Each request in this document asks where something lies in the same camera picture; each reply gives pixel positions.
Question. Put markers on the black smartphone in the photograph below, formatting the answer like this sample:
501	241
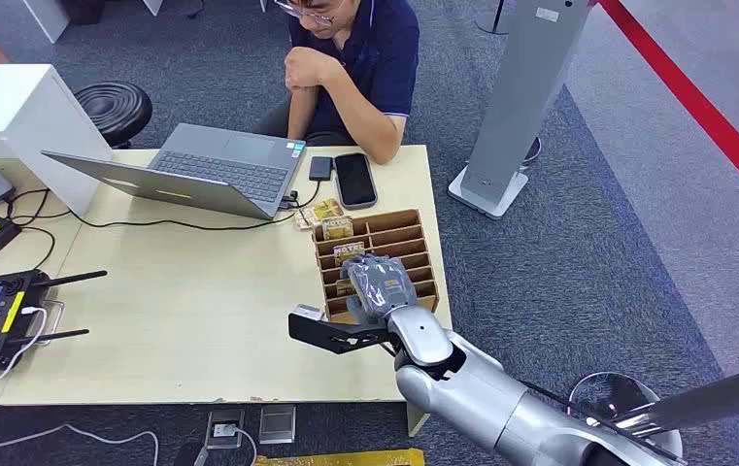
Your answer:
355	180

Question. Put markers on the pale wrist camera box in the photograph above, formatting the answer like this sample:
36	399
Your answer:
309	312

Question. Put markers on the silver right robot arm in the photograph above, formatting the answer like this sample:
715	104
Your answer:
472	392

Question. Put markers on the chrome stanchion post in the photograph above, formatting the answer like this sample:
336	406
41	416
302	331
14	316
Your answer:
697	404

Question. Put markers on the metal floor socket plate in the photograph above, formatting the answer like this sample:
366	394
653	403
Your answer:
277	424

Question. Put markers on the yellow floor strip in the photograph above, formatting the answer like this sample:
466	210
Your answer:
343	458

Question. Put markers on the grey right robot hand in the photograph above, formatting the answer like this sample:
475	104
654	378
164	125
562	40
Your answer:
379	286

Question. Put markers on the small black power bank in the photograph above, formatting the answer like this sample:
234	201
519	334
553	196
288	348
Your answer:
321	168

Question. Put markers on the grey open laptop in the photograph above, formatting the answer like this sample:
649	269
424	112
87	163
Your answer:
227	168

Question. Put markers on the black pole stand base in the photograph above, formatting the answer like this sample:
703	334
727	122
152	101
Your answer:
494	22

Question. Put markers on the black round stool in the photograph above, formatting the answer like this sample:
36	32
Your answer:
113	109

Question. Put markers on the hotel key card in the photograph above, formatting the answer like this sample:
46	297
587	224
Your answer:
337	228
348	251
392	283
324	209

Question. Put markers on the red barrier belt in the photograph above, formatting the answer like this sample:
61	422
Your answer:
697	103

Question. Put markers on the floor power socket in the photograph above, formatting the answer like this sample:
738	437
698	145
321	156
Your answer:
224	428

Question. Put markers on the person's left hand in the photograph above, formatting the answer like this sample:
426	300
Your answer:
305	67

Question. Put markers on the wooden card organizer rack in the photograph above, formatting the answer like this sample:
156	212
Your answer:
401	238

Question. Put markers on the white furniture panel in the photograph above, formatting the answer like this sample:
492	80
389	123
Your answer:
47	16

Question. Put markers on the grey kiosk pillar stand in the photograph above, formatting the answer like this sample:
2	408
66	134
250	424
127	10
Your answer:
523	96

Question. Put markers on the white table leg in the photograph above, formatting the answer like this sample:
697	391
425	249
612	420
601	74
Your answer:
416	419

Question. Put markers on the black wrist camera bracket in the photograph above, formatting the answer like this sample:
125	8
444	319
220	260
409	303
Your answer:
330	336

